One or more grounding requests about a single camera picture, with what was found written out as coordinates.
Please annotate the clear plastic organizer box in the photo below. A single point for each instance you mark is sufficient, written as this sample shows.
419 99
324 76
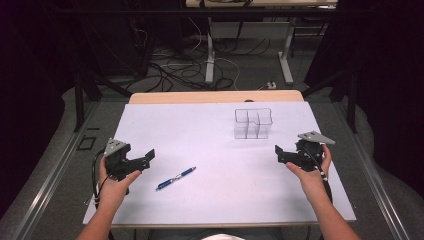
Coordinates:
253 123

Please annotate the blue pen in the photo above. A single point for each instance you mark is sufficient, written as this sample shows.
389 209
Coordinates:
176 178

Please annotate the person's left hand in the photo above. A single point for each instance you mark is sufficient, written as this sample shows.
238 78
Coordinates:
116 187

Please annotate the white desk with metal legs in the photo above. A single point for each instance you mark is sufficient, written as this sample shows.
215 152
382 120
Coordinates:
209 50

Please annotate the black metal stand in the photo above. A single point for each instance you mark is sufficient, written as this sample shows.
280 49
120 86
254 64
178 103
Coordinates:
351 100
78 96

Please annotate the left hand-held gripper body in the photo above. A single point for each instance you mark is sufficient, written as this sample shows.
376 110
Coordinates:
117 159

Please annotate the wooden table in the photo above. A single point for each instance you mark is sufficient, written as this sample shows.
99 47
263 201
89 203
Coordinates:
200 97

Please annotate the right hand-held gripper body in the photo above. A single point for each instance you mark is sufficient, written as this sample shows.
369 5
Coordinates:
310 154

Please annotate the metal floor rail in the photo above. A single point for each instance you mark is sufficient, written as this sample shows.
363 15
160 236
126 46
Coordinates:
46 186
376 186

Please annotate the person's clothing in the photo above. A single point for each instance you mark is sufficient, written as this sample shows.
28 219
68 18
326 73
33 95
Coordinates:
220 234

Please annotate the person's right hand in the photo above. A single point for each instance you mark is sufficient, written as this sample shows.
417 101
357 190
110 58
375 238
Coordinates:
312 181

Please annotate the white power plug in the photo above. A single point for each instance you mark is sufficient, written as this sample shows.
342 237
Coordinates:
271 85

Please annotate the black curtain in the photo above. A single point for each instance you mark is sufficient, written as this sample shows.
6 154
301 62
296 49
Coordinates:
393 93
30 100

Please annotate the white table mat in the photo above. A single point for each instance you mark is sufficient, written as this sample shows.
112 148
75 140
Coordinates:
213 186

